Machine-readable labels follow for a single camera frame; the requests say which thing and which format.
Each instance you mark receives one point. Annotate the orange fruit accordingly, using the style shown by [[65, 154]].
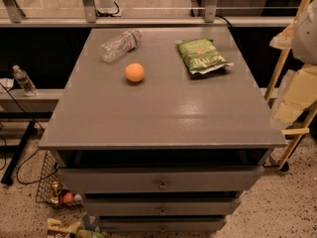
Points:
[[135, 72]]

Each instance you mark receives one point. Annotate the grey drawer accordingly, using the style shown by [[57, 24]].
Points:
[[160, 224], [160, 179], [161, 206]]

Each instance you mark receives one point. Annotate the top grey drawer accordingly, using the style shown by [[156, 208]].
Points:
[[160, 179]]

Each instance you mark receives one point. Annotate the black wire basket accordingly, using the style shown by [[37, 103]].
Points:
[[51, 190]]

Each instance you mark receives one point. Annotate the clear plastic water bottle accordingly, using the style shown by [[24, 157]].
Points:
[[119, 45]]

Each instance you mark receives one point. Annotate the black metal stand leg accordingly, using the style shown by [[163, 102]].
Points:
[[17, 153]]

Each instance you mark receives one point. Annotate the snack bag on floor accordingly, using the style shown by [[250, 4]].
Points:
[[58, 229]]

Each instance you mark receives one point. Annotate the bottom grey drawer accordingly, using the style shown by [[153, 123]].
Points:
[[160, 224]]

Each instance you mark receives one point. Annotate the middle grey drawer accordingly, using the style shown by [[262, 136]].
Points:
[[161, 206]]

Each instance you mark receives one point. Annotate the green jalapeno chip bag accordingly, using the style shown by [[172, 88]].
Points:
[[201, 56]]

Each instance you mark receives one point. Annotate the grey drawer cabinet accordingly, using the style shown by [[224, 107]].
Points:
[[170, 119]]

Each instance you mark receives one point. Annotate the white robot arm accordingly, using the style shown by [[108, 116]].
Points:
[[304, 44]]

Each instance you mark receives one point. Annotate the metal railing frame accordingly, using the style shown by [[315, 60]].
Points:
[[105, 13]]

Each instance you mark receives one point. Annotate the upright water bottle on ledge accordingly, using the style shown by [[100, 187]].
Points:
[[24, 81]]

